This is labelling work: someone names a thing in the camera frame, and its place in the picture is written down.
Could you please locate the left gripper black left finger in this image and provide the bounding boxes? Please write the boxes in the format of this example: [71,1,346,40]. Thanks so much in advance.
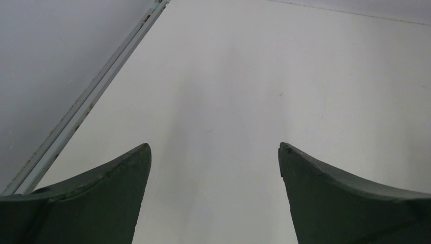
[1,143,151,243]

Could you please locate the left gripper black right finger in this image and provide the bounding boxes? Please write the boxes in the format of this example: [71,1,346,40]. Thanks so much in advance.
[278,142,430,243]

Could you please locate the aluminium frame rail left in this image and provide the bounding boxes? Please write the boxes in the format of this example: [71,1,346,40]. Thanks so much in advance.
[1,1,167,196]

